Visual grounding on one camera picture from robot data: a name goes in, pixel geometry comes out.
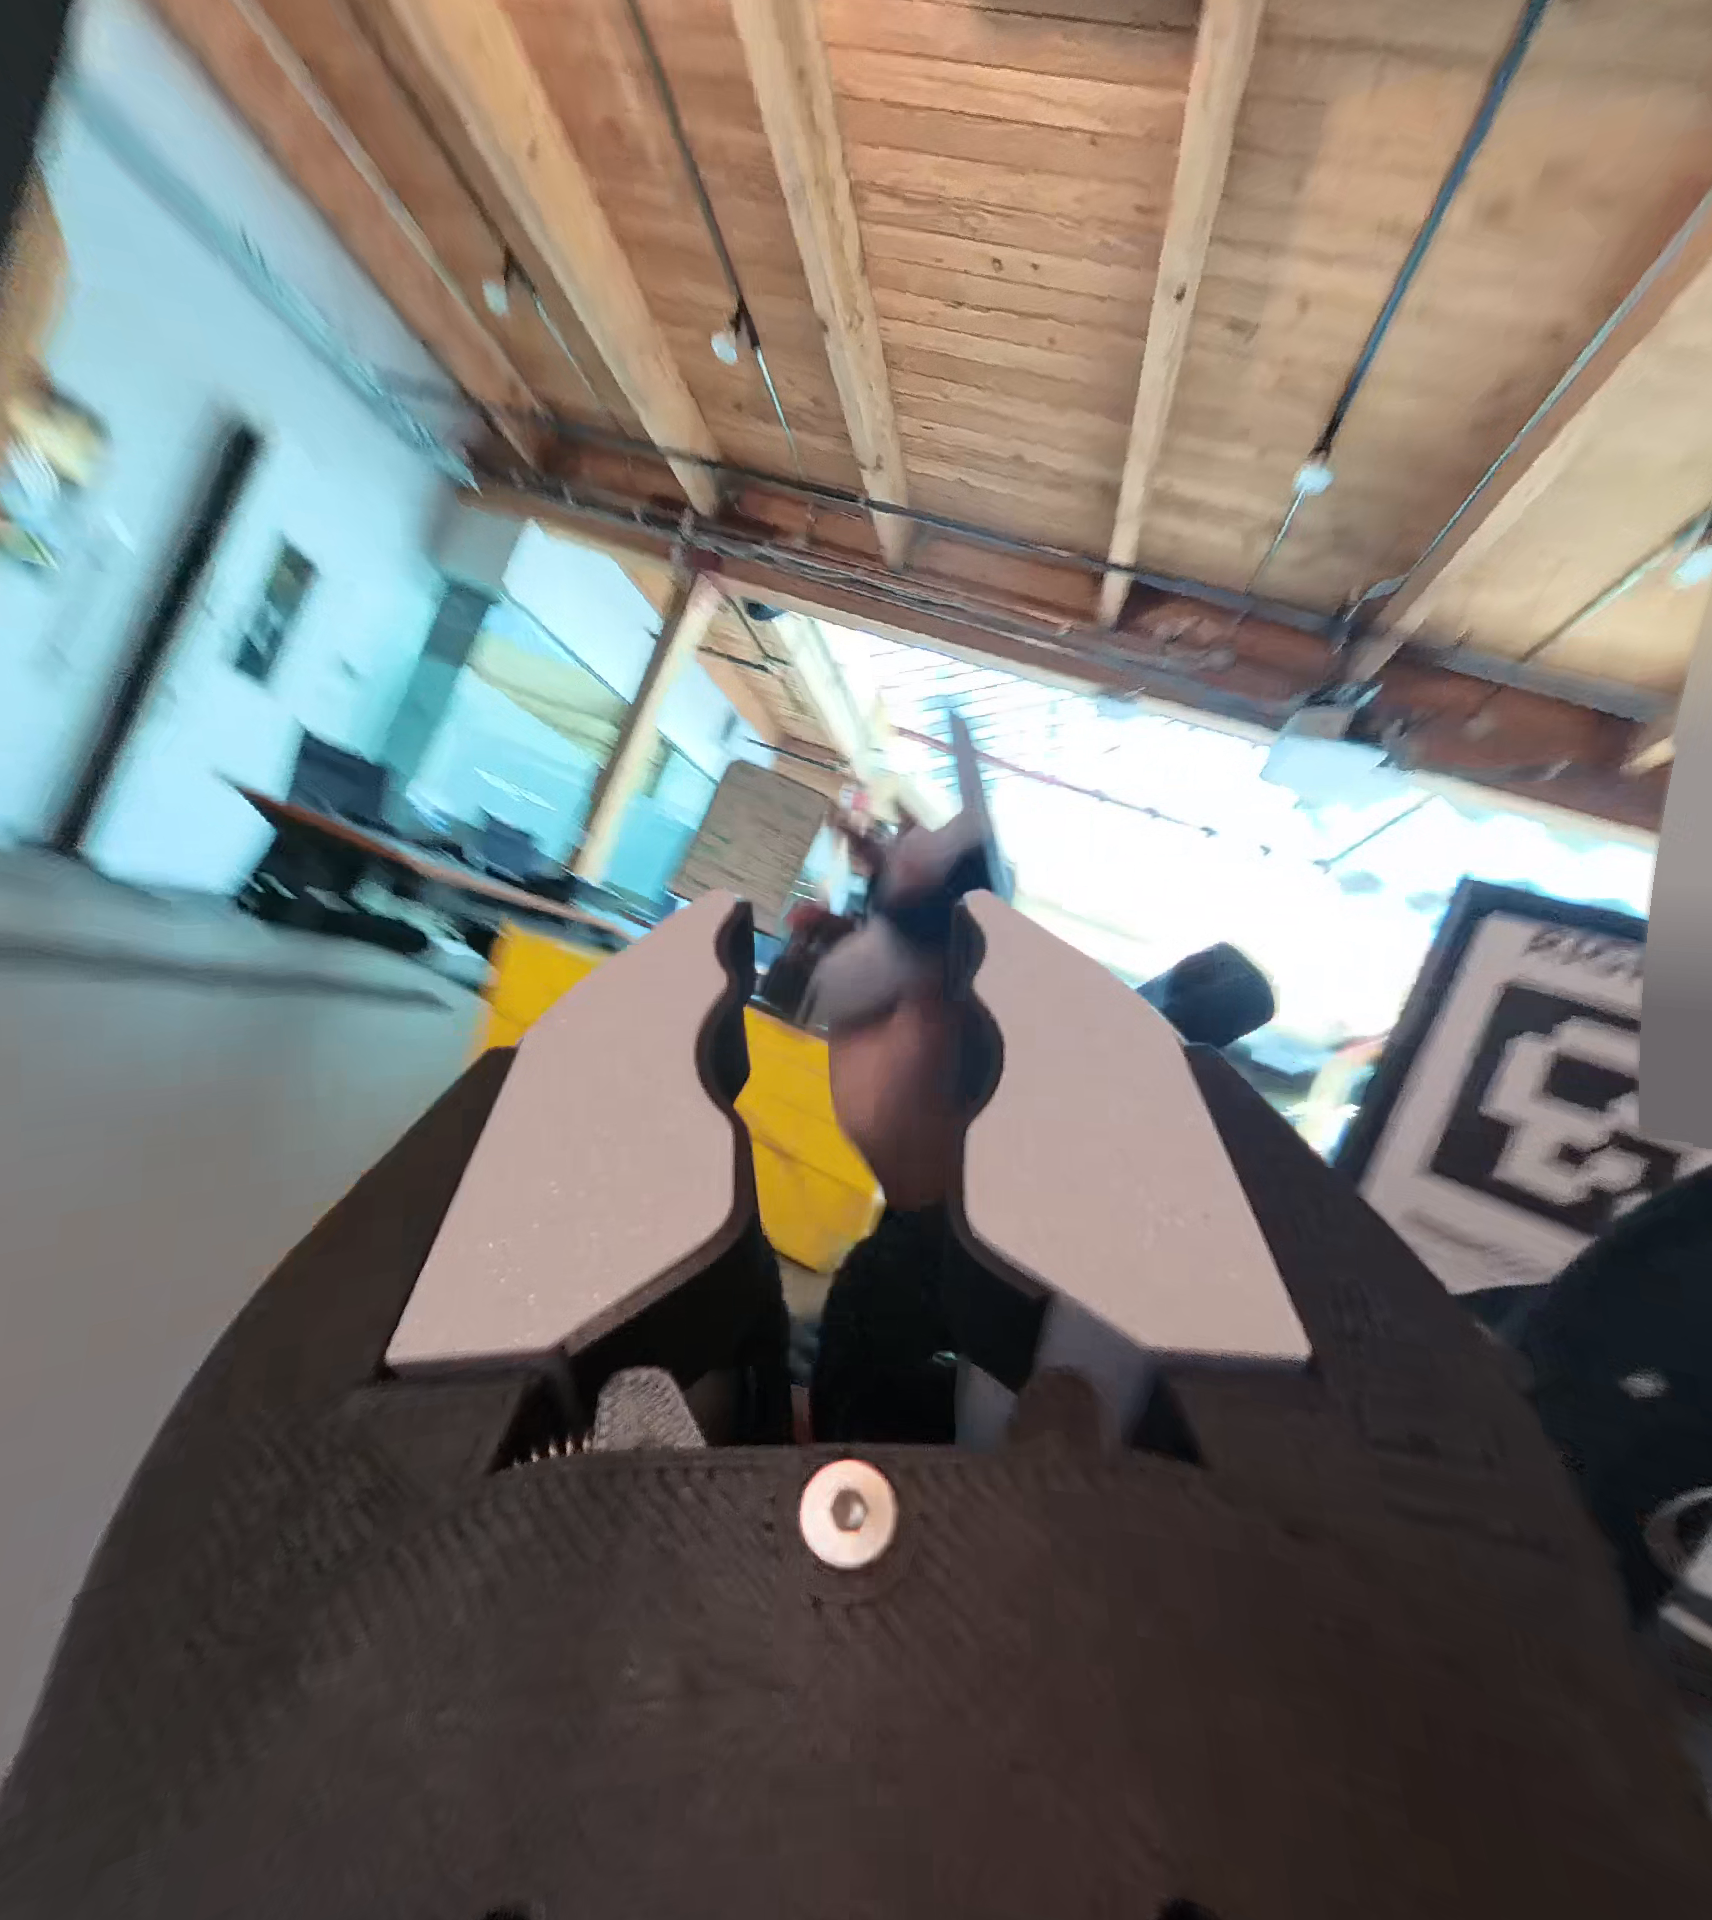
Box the black white tag sign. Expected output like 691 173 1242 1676
1337 876 1712 1296

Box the white ceiling projector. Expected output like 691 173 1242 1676
1260 697 1398 801

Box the whiteboard on stand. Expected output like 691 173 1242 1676
676 756 837 902

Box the yellow plastic bin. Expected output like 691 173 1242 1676
478 915 889 1278

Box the black braided hdmi cable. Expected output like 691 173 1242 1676
807 713 1021 1211

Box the person's dark printed sweatshirt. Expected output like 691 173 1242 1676
1487 1154 1712 1728

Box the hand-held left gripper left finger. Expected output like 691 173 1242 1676
382 892 766 1380

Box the wooden office desk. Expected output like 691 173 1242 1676
238 782 648 941

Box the black office chair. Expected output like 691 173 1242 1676
282 727 394 842

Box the black glass door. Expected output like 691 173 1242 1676
47 425 267 861

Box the framed phone icon sign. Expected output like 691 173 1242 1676
233 540 319 684

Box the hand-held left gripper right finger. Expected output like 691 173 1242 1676
947 888 1316 1450

